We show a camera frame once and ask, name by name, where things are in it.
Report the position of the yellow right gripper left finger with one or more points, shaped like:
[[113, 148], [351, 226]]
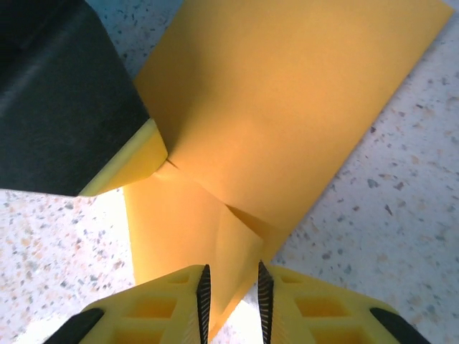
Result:
[[143, 322]]

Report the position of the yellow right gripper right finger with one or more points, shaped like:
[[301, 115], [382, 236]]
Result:
[[322, 322]]

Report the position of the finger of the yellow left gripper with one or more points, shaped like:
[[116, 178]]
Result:
[[64, 107]]

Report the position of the orange paper sheet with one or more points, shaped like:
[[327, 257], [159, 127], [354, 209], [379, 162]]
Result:
[[269, 107]]

